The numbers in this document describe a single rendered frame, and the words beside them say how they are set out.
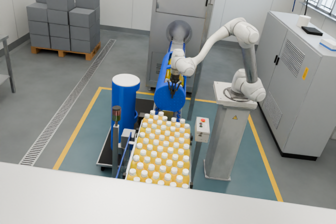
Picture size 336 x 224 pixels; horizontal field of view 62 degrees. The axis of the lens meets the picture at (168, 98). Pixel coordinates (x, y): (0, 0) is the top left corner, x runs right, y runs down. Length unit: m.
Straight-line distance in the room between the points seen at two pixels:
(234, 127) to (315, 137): 1.37
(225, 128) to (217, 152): 0.32
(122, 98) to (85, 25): 3.08
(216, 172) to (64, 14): 4.03
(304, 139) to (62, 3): 4.60
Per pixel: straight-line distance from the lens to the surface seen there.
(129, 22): 7.63
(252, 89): 2.58
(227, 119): 2.87
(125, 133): 2.41
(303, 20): 4.52
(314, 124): 3.87
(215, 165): 3.24
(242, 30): 2.27
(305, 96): 3.61
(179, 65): 2.14
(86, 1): 6.02
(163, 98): 2.48
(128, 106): 2.88
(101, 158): 3.23
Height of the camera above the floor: 2.33
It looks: 30 degrees down
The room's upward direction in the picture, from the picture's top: 8 degrees clockwise
